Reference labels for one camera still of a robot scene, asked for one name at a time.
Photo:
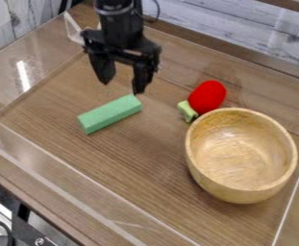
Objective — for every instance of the red plush ball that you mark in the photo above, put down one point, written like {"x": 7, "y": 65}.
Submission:
{"x": 207, "y": 96}

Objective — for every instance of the clear acrylic front barrier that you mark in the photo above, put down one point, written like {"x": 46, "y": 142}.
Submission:
{"x": 80, "y": 207}

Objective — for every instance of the clear acrylic corner bracket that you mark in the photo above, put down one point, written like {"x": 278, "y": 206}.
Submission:
{"x": 74, "y": 29}

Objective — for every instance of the black table leg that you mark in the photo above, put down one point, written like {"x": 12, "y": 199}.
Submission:
{"x": 20, "y": 217}

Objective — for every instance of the green rectangular block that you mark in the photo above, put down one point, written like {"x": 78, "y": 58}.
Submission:
{"x": 107, "y": 114}

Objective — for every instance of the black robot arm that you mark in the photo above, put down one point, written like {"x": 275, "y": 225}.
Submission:
{"x": 114, "y": 7}

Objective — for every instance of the light wooden bowl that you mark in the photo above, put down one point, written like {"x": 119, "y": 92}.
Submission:
{"x": 241, "y": 155}

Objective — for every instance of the small green block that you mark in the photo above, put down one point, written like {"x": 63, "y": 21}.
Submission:
{"x": 189, "y": 113}

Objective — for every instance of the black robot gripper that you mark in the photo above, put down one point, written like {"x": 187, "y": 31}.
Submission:
{"x": 120, "y": 42}

